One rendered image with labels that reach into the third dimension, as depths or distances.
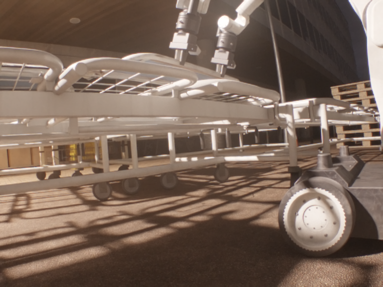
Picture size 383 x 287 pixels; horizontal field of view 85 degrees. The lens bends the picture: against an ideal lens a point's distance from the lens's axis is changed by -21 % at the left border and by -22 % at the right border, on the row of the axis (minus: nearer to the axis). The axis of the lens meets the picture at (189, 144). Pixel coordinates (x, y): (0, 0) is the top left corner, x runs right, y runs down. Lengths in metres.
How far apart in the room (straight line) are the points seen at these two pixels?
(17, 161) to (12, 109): 3.75
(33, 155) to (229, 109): 3.78
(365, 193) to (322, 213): 0.12
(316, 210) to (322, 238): 0.08
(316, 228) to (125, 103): 0.59
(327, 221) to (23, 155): 4.18
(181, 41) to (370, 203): 0.81
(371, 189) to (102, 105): 0.69
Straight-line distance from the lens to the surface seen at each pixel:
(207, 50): 7.64
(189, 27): 0.98
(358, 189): 0.67
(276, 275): 0.60
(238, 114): 1.06
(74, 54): 7.64
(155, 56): 0.91
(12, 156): 4.32
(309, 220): 0.67
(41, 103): 0.62
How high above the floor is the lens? 0.31
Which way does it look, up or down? level
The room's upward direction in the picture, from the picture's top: 4 degrees counter-clockwise
